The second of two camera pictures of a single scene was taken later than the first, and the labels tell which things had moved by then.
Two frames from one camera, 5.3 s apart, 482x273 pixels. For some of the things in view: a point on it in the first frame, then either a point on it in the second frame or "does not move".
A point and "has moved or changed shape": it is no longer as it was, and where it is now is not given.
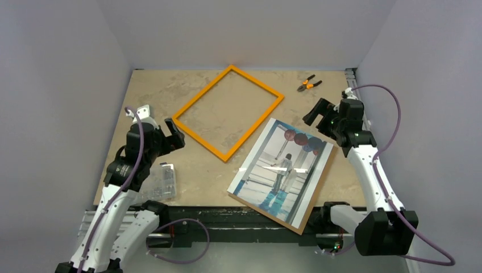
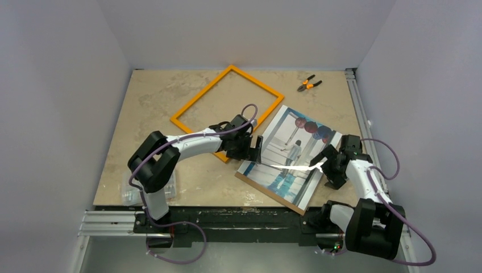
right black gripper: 325,117 -> 331,162
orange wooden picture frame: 223,156 does not move
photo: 284,175 has moved or changed shape
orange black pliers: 306,85 does not move
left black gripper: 172,142 -> 243,156
